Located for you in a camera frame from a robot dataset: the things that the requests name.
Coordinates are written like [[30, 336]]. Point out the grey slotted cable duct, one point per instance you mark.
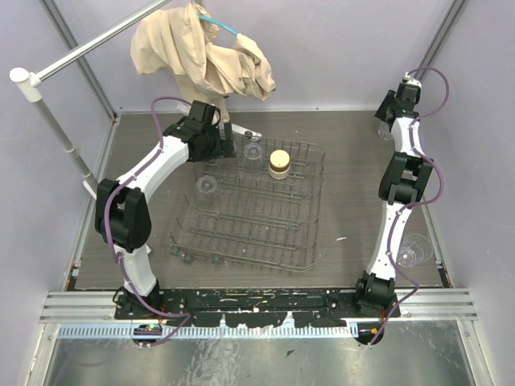
[[134, 331]]

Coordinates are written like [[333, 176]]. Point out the beige cloth garment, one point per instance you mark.
[[180, 41]]

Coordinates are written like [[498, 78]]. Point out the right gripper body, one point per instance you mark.
[[387, 103]]

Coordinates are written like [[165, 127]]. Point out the grey wire dish rack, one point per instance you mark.
[[260, 221]]

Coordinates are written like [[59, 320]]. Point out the teal clothes hanger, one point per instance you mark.
[[219, 24]]

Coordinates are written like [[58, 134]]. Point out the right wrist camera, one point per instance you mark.
[[410, 80]]

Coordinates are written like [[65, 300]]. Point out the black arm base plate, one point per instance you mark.
[[253, 308]]

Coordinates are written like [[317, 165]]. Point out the clear tumbler from corner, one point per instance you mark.
[[253, 156]]

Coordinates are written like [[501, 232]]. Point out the metal garment rail stand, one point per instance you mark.
[[53, 128]]

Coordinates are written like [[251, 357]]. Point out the clear tall corner glass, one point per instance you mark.
[[384, 131]]

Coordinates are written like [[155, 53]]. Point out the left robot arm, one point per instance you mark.
[[122, 216]]

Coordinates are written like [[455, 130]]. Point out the aluminium frame rail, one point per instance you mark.
[[425, 304]]

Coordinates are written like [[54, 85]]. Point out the beige brown travel cup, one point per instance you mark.
[[279, 164]]

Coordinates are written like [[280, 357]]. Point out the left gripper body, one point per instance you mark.
[[227, 139]]

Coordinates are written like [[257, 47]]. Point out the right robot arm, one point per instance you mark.
[[402, 185]]

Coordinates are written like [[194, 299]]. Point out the clear cup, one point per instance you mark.
[[414, 250], [208, 193]]

